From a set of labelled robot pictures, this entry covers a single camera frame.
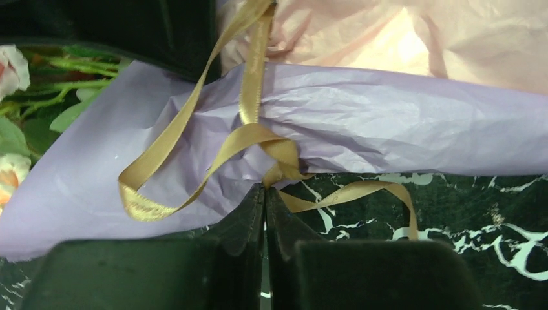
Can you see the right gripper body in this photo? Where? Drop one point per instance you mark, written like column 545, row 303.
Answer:
column 176, row 35

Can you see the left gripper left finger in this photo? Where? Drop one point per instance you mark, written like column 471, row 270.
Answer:
column 220, row 269

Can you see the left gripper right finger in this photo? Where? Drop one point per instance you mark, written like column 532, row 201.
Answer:
column 309, row 272

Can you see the brown ribbon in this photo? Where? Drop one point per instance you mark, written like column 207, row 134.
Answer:
column 257, row 15

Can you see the purple flower bouquet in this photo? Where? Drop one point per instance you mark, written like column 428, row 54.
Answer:
column 454, row 87

